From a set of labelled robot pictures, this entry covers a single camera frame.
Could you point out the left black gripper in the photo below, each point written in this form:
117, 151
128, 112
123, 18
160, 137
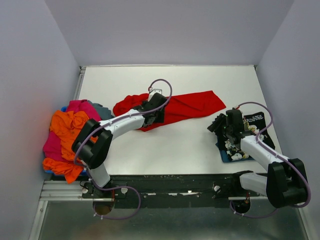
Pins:
160, 117

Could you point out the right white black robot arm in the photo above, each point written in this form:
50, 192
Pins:
285, 182

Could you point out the red t shirt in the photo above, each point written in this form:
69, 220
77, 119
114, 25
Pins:
180, 107

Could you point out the orange t shirt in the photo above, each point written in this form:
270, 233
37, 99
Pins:
67, 132

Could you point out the grey blue t shirt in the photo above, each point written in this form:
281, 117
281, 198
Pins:
103, 112

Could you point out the black floral folded t shirt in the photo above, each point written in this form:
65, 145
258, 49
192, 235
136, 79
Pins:
256, 122

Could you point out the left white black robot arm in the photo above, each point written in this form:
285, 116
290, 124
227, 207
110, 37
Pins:
93, 142

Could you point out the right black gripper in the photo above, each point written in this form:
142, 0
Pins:
221, 119

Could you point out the pink t shirt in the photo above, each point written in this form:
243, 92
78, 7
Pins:
64, 129

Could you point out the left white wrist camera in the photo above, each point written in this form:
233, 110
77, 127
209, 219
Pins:
152, 91

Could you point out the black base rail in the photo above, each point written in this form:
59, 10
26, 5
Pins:
167, 191

